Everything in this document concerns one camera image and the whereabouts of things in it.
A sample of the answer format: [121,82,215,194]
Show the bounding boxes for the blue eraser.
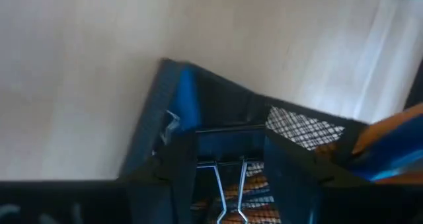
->
[171,67,203,132]

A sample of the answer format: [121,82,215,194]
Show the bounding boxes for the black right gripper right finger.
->
[264,128,423,224]

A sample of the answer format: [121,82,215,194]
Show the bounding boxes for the black aluminium table frame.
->
[403,58,423,110]

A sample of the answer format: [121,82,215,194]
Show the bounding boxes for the blue handled scissors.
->
[348,113,423,182]

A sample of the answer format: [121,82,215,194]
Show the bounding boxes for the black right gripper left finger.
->
[127,131,199,224]

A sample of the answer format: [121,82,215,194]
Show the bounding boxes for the black mesh desk organizer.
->
[118,57,370,224]

